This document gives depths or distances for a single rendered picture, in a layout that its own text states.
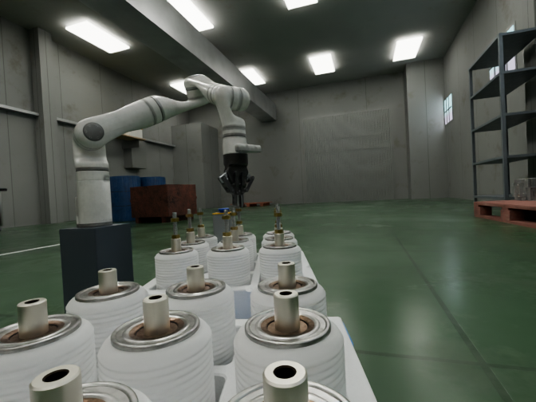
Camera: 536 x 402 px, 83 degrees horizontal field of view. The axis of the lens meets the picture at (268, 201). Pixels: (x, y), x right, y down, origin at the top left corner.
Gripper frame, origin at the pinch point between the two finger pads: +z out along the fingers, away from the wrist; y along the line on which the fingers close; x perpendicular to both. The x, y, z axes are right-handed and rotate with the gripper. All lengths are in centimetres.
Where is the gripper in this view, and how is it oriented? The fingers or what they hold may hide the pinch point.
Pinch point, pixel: (238, 201)
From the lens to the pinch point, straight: 92.7
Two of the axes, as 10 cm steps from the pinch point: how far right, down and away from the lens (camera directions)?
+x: 7.1, -0.2, -7.1
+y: -7.0, 0.5, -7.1
